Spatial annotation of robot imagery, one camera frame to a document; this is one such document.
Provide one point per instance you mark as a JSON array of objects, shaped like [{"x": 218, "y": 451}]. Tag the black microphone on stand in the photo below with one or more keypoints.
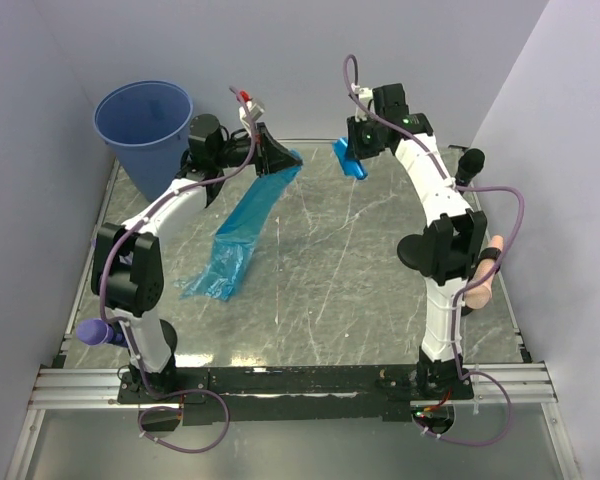
[{"x": 467, "y": 167}]

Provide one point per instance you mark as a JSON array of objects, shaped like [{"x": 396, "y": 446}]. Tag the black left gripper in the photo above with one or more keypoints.
[{"x": 276, "y": 157}]

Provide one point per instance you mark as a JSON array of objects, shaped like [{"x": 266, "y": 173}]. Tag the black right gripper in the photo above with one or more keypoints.
[{"x": 357, "y": 149}]

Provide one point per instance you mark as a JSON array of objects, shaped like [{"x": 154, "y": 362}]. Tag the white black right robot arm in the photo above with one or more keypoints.
[{"x": 447, "y": 249}]

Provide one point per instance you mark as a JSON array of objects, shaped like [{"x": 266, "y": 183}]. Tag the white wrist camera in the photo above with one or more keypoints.
[
  {"x": 253, "y": 111},
  {"x": 364, "y": 98}
]

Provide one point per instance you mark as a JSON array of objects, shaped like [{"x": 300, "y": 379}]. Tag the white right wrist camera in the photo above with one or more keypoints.
[{"x": 364, "y": 98}]

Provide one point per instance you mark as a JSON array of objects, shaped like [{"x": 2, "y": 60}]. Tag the blue plastic trash bin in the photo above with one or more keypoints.
[{"x": 146, "y": 124}]

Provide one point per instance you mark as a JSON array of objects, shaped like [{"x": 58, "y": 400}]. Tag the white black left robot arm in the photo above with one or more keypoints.
[{"x": 127, "y": 272}]

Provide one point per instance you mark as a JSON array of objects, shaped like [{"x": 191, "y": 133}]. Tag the blue plastic trash bag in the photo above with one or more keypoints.
[{"x": 236, "y": 239}]

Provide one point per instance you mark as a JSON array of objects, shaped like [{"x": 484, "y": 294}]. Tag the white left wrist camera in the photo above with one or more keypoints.
[{"x": 253, "y": 111}]

